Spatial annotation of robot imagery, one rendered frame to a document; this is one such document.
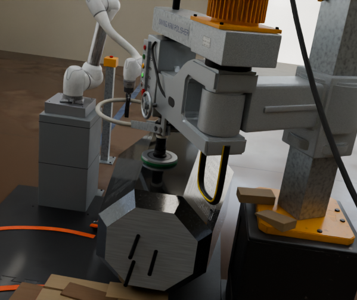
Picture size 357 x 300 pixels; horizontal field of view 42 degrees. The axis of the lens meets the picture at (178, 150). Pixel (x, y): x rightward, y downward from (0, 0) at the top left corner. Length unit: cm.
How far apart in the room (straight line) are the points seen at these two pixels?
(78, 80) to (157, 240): 169
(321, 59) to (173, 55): 75
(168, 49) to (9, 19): 797
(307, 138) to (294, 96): 30
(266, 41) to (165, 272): 130
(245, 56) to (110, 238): 119
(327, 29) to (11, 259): 241
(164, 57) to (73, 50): 748
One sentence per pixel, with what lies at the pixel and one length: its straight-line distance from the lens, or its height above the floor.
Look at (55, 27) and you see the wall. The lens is 996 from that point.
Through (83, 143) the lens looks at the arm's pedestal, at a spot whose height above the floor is 61.
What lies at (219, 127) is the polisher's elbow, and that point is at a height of 134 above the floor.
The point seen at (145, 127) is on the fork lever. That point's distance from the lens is 282.
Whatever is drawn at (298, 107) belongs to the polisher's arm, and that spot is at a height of 142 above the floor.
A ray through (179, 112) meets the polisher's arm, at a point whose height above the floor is 130.
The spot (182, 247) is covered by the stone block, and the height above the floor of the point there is 62.
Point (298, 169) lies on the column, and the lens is 251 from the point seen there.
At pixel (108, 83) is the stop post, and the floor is 84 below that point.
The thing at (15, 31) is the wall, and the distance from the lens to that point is 1028.
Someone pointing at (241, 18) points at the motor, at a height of 179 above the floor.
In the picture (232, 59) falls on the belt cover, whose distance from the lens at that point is 181.
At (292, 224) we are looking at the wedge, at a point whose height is 81.
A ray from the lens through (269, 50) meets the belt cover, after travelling 189.
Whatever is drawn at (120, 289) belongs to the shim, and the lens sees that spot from 273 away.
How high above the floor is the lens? 193
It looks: 21 degrees down
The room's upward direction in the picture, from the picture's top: 7 degrees clockwise
